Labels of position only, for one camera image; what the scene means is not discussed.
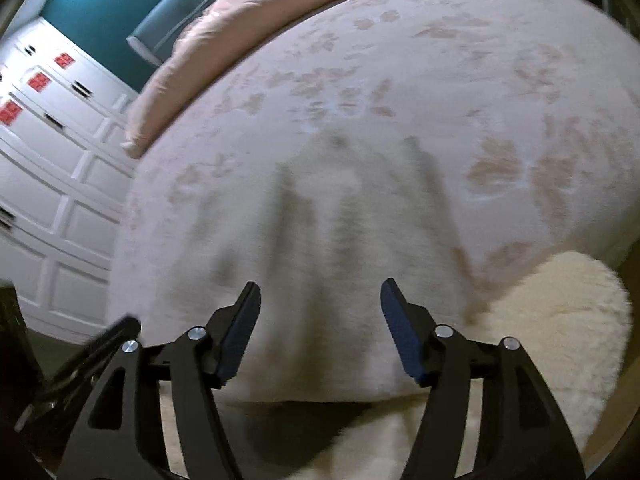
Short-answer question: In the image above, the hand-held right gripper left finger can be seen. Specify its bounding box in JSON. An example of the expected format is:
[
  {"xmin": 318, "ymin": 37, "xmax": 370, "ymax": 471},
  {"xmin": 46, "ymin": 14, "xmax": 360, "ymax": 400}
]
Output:
[{"xmin": 60, "ymin": 281, "xmax": 262, "ymax": 480}]

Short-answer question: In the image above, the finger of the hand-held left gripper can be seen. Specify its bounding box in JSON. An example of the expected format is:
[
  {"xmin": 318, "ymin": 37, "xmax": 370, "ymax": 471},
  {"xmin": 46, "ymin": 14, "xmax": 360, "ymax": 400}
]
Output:
[{"xmin": 42, "ymin": 315, "xmax": 142, "ymax": 403}]

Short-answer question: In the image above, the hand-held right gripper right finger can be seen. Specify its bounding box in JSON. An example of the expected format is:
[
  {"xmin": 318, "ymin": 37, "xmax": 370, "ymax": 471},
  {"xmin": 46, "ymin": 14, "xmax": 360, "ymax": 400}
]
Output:
[{"xmin": 380, "ymin": 277, "xmax": 586, "ymax": 480}]

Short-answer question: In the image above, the beige sweater with black hearts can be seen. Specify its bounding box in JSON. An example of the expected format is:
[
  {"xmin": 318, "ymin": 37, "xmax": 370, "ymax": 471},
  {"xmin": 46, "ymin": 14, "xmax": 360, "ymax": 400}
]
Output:
[{"xmin": 200, "ymin": 130, "xmax": 481, "ymax": 406}]

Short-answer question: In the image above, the white wardrobe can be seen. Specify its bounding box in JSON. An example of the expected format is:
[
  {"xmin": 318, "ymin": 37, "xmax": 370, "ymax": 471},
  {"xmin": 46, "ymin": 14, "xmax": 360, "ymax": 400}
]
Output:
[{"xmin": 0, "ymin": 15, "xmax": 141, "ymax": 346}]

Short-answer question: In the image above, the cream fluffy rug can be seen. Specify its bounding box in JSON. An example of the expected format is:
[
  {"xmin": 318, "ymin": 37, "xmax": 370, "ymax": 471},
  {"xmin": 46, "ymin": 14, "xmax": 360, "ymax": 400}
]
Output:
[{"xmin": 165, "ymin": 252, "xmax": 633, "ymax": 480}]

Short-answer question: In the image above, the pink duvet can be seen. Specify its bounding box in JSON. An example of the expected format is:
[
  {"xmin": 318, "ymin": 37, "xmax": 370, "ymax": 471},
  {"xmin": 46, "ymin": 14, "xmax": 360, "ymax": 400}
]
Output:
[{"xmin": 122, "ymin": 0, "xmax": 441, "ymax": 156}]

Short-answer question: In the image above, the pink floral bed blanket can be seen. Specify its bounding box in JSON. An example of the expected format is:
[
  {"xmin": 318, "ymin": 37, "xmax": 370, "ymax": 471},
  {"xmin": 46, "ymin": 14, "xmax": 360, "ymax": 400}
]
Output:
[{"xmin": 107, "ymin": 0, "xmax": 640, "ymax": 406}]

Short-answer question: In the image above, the teal padded headboard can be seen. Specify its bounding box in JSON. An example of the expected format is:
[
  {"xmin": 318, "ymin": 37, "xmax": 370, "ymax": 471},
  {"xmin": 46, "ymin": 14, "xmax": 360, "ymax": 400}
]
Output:
[{"xmin": 127, "ymin": 0, "xmax": 311, "ymax": 66}]

